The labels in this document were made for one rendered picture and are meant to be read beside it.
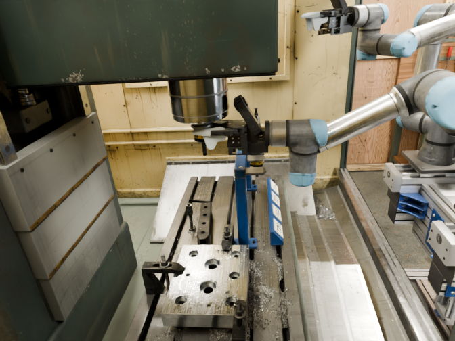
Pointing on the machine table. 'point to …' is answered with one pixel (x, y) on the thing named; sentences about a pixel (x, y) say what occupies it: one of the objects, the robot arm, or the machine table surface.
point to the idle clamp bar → (203, 238)
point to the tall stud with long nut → (190, 216)
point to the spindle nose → (198, 100)
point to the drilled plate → (210, 315)
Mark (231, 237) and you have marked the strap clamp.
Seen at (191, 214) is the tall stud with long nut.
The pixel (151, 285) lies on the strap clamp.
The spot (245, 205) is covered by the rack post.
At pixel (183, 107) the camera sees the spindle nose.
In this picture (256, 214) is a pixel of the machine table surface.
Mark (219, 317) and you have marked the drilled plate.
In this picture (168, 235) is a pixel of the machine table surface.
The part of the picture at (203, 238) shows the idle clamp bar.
